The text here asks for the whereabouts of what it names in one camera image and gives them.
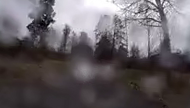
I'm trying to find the group of dark trees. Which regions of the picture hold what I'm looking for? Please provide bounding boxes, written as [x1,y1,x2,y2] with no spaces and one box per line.
[58,10,147,64]

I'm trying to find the line of dark bushes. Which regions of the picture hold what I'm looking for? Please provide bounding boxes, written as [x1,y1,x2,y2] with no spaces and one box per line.
[0,30,190,76]

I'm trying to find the large bare tree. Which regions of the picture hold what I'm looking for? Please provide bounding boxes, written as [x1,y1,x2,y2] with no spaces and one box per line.
[101,0,190,64]

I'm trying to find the dark wet path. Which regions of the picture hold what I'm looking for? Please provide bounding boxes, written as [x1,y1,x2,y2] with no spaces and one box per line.
[0,68,190,108]

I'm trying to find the tall dark conifer tree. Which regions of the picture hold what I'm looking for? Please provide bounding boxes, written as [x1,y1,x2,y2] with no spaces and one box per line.
[23,0,59,50]

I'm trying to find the brownish grass ground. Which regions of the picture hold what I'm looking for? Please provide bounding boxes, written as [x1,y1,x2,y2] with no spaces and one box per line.
[0,51,190,108]

